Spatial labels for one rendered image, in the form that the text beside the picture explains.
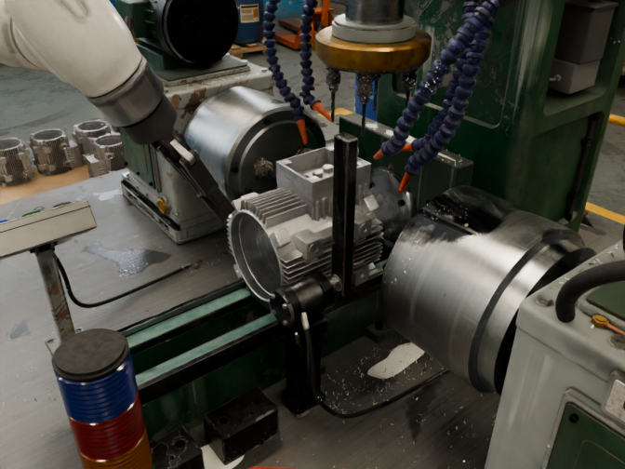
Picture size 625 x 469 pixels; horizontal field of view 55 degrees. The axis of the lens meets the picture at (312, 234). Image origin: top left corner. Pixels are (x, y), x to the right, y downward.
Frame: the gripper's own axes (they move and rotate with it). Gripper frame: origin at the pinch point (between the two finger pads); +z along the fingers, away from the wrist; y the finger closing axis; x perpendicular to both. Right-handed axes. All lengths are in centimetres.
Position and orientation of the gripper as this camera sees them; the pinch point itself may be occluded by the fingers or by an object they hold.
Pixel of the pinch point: (216, 200)
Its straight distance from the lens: 96.8
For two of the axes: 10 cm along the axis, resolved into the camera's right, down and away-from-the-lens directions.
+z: 3.9, 5.9, 7.1
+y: -6.1, -4.1, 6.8
